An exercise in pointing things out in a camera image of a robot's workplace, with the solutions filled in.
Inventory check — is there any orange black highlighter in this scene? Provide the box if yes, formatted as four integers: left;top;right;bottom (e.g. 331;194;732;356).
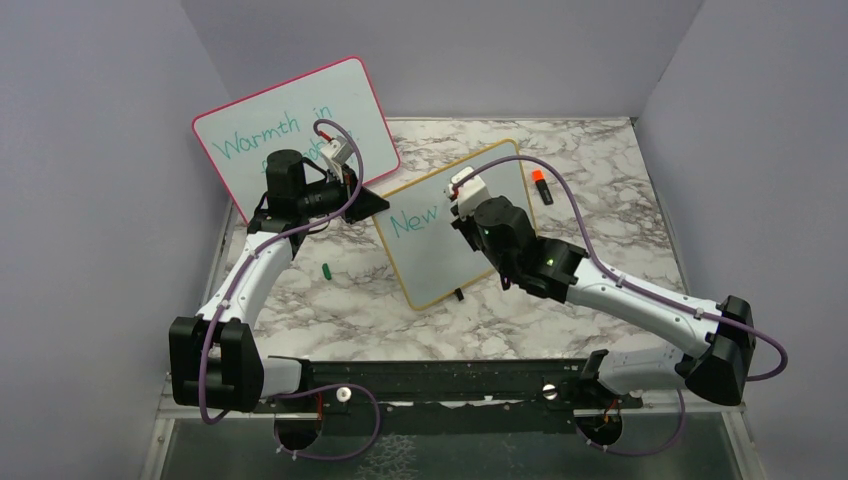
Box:
531;169;554;206

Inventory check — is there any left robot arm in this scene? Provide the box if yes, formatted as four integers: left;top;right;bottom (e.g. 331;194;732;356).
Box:
168;143;389;423

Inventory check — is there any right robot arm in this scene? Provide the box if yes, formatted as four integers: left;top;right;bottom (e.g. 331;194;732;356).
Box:
450;196;756;407

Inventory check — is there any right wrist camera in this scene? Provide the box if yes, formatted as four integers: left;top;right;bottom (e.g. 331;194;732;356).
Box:
445;167;491;220

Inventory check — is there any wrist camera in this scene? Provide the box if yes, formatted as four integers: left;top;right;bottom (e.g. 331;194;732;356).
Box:
445;167;491;220
318;137;354;178

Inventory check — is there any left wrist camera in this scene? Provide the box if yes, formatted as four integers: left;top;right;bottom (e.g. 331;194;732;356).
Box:
318;137;354;178

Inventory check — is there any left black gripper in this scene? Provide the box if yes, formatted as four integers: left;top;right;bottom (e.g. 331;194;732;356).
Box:
298;163;390;224

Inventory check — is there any yellow framed whiteboard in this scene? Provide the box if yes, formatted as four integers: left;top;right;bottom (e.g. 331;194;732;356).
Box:
374;139;519;310

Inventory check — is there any pink framed whiteboard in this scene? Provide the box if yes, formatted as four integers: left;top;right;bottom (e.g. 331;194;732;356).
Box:
192;56;400;220

